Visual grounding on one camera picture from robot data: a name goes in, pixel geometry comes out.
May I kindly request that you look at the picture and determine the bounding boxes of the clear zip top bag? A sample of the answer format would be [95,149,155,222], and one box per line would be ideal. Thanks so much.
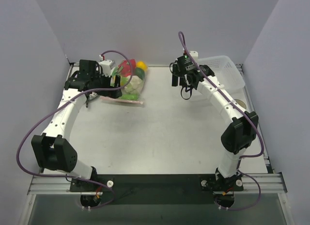
[99,59,148,105]

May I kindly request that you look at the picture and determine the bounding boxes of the white fake cauliflower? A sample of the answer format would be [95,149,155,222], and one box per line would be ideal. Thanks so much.
[124,76,144,94]

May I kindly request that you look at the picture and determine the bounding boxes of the white plastic basket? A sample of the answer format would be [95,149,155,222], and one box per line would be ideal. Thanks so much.
[198,56,246,102]

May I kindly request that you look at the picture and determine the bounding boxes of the yellow fake lemon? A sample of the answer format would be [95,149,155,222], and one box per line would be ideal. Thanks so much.
[136,61,148,71]

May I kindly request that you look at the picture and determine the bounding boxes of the green fake watermelon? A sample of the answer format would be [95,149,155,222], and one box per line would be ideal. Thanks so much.
[134,67,145,80]

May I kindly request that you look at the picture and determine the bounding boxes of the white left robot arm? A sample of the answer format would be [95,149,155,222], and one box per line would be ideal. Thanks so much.
[31,60,121,192]

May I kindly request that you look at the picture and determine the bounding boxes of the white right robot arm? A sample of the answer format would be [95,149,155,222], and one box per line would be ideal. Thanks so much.
[169,54,258,190]

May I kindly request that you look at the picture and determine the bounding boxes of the red fake dragon fruit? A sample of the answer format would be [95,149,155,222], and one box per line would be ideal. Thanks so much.
[117,59,136,77]

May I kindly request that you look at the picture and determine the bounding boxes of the cream mug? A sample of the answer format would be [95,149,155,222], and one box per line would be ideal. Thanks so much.
[235,99,247,110]

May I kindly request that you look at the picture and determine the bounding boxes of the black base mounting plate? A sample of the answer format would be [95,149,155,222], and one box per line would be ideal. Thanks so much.
[80,175,234,207]

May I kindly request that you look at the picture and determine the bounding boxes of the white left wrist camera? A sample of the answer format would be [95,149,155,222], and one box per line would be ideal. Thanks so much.
[99,55,115,76]

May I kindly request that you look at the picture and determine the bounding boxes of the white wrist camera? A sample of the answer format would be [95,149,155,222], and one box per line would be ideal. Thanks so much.
[99,55,115,76]
[184,50,199,61]

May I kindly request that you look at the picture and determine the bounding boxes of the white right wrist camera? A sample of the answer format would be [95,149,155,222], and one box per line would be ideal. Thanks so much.
[184,50,199,61]

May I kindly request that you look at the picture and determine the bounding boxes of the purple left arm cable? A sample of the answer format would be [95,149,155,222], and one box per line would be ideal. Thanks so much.
[16,49,131,184]

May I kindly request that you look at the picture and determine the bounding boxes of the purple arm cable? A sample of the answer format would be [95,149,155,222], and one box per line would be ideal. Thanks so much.
[16,49,131,184]
[178,31,264,211]

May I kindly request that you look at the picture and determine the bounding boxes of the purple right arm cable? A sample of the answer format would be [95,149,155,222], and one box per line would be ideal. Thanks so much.
[178,31,264,211]

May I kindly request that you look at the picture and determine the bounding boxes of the aluminium front rail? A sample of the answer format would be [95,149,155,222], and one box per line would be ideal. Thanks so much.
[28,174,287,195]

